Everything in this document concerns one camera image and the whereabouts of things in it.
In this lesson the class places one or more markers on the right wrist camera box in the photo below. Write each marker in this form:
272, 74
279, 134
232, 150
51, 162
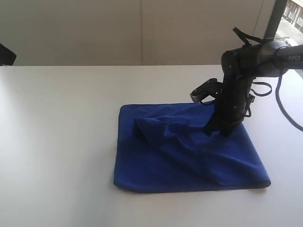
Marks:
209, 88

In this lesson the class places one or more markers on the blue microfiber towel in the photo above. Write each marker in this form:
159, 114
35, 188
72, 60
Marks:
162, 148

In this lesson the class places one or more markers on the dark window frame post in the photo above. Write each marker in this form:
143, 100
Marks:
275, 18

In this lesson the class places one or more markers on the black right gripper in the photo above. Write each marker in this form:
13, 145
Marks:
230, 106

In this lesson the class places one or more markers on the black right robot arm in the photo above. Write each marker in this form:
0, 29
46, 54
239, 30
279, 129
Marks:
270, 60

